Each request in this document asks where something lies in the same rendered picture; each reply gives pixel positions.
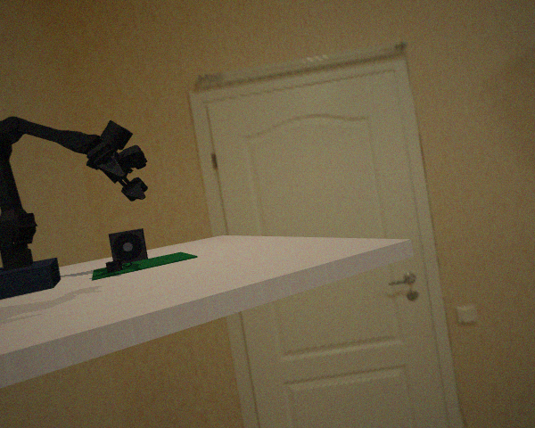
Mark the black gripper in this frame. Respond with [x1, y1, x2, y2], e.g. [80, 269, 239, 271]
[87, 142, 148, 202]

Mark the green circuit board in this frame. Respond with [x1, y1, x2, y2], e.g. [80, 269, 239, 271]
[92, 252, 198, 280]

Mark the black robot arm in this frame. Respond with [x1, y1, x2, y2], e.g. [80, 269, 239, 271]
[0, 116, 147, 271]

